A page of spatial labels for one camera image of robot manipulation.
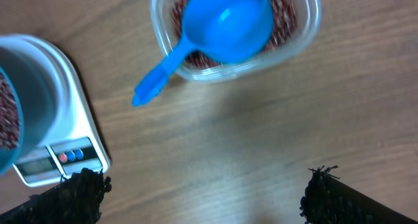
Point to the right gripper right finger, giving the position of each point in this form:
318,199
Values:
326,200

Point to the clear plastic food container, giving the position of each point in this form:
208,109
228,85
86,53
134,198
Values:
308,18

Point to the red beans in bowl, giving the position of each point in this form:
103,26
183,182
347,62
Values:
10,124

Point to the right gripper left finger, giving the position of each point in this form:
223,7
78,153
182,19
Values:
75,200

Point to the blue plastic measuring scoop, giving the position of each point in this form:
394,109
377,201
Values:
227,31

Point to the white digital kitchen scale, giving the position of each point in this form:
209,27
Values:
73,141

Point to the red adzuki beans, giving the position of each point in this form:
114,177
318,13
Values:
285,24

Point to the teal round bowl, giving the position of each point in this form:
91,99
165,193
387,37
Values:
34,101

